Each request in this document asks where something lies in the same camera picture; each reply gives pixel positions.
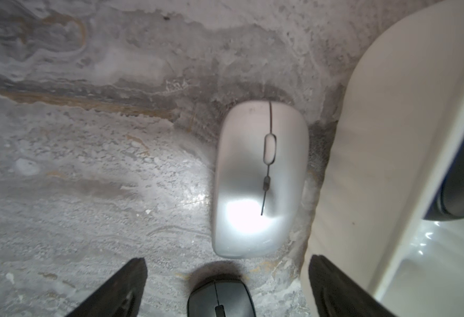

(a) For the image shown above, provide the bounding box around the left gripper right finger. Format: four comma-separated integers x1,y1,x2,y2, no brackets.
308,255,393,316

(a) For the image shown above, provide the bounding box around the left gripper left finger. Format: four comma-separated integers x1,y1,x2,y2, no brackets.
68,258,148,317

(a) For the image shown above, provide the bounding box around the white storage box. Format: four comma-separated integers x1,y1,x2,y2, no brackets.
301,1,464,316

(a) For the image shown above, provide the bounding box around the silver mouse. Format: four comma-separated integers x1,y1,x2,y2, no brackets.
212,100,309,259

